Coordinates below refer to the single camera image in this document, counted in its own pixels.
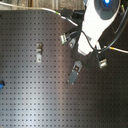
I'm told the metal cable clip lower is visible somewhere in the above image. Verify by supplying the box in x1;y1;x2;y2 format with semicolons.
36;49;42;63

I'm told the metal cable clip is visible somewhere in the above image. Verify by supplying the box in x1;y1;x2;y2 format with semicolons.
36;49;42;63
37;43;43;50

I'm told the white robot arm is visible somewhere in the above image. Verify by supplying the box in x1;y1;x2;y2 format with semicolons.
77;0;121;56

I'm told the metal cable clip upper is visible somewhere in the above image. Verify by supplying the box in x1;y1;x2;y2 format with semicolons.
37;43;43;50

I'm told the white cable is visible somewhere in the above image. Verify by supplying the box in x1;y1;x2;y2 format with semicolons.
0;7;128;54

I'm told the silver connector left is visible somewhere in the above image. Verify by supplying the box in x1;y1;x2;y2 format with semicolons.
60;34;67;44

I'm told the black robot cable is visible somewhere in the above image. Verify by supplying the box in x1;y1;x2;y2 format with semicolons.
63;29;128;54

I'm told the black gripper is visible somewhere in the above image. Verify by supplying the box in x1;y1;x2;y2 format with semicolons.
68;50;96;84

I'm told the silver connector right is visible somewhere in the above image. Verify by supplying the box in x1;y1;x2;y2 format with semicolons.
99;59;107;69

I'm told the silver connector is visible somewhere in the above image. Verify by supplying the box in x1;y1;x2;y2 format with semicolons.
99;59;107;69
60;34;67;44

